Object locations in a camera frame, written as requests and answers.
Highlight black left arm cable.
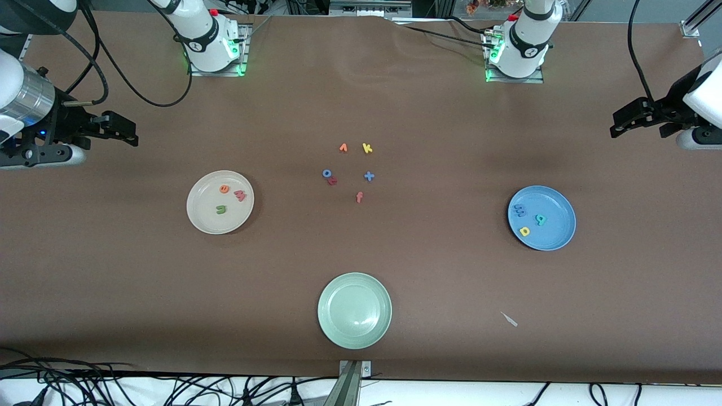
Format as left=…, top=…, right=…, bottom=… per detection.
left=627, top=0, right=658, bottom=105

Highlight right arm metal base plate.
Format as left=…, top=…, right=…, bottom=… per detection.
left=187, top=23, right=252, bottom=77

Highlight blue round plate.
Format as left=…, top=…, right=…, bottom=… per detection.
left=507, top=185, right=577, bottom=251

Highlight grey metal mounting bracket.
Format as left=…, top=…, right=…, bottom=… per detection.
left=323, top=360, right=373, bottom=406

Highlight black table cable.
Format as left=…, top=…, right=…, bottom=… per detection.
left=437, top=15, right=500, bottom=36
left=402, top=25, right=492, bottom=47

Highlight tangled black cables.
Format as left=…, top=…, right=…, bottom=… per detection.
left=0, top=345, right=339, bottom=406

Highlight green round plate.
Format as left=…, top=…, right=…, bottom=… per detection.
left=317, top=272, right=393, bottom=350

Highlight aluminium profile corner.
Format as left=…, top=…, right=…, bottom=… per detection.
left=680, top=0, right=722, bottom=39

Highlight thin black cable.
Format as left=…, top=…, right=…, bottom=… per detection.
left=240, top=16, right=272, bottom=41

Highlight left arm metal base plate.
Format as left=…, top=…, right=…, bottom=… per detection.
left=484, top=29, right=545, bottom=85

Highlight beige round plate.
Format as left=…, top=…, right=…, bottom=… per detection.
left=186, top=170, right=255, bottom=235

